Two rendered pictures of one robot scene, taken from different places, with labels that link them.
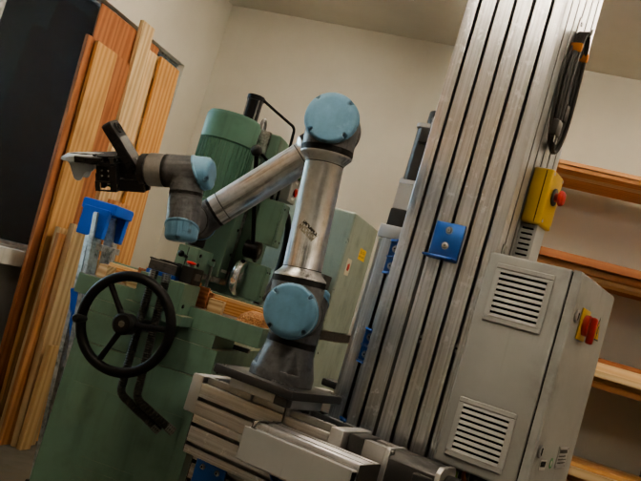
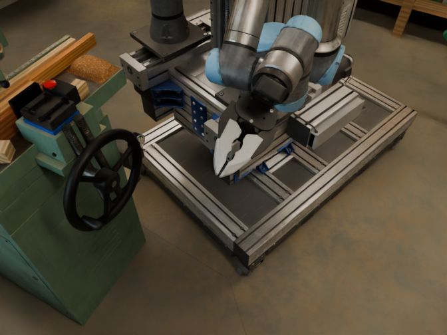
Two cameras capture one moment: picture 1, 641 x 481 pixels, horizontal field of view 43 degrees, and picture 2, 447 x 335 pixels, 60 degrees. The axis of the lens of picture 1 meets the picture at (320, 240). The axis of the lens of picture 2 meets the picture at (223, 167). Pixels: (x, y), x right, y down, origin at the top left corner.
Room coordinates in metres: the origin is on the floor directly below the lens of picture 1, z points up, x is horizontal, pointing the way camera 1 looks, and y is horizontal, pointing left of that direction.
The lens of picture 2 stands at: (1.76, 0.98, 1.62)
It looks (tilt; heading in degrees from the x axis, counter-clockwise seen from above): 50 degrees down; 286
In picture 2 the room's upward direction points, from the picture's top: straight up
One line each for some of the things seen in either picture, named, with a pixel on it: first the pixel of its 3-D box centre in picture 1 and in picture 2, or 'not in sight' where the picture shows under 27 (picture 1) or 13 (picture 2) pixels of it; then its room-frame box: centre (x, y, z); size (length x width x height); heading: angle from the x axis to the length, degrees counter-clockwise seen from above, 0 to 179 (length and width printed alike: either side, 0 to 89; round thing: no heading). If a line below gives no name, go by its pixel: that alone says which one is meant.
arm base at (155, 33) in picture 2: not in sight; (168, 20); (2.32, -0.27, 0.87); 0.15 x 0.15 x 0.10
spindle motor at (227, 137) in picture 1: (220, 163); not in sight; (2.57, 0.37, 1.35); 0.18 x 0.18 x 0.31
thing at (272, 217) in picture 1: (270, 223); not in sight; (2.75, 0.18, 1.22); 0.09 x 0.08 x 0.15; 168
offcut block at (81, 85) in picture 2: (216, 306); (78, 90); (2.40, 0.24, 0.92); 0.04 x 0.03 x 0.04; 84
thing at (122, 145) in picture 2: not in sight; (124, 149); (2.37, 0.15, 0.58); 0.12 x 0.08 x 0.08; 168
